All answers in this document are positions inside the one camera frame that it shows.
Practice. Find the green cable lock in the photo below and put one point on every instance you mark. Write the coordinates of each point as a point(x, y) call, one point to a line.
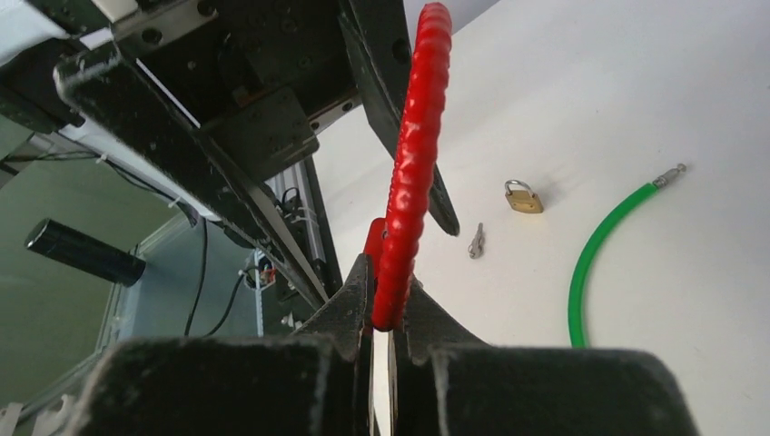
point(577, 326)

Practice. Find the brass padlock keys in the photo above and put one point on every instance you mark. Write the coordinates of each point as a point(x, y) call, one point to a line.
point(477, 246)

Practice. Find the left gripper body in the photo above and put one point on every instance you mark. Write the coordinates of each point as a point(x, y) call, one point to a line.
point(260, 78)

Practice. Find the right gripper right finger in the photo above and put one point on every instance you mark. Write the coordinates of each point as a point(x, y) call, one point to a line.
point(444, 380)

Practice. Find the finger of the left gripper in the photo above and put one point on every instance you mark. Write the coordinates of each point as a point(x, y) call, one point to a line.
point(116, 94)
point(377, 43)

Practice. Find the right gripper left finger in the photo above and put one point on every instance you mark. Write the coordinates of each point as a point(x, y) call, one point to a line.
point(315, 381)

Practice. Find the brass padlock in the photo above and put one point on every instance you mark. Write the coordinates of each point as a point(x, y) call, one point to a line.
point(521, 198)

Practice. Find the red cable lock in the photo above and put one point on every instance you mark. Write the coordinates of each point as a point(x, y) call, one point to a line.
point(393, 241)

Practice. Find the black cylinder below table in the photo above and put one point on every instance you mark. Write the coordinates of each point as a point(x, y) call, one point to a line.
point(85, 253)

